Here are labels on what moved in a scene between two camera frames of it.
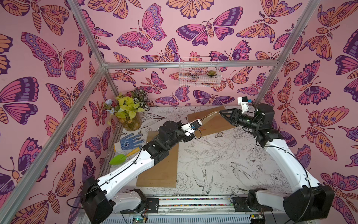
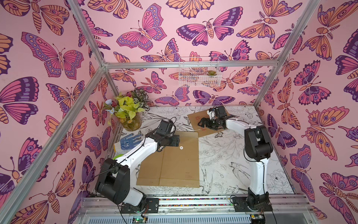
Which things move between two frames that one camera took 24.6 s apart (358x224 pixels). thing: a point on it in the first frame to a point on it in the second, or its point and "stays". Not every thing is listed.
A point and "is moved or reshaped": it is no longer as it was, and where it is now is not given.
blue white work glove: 131,142 stays
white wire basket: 199,71 stays
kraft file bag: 163,174 stays
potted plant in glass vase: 128,108 stays
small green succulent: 211,73 stays
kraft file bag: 213,123 is moved or reshaped
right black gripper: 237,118 to 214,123
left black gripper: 187,139 to 175,140
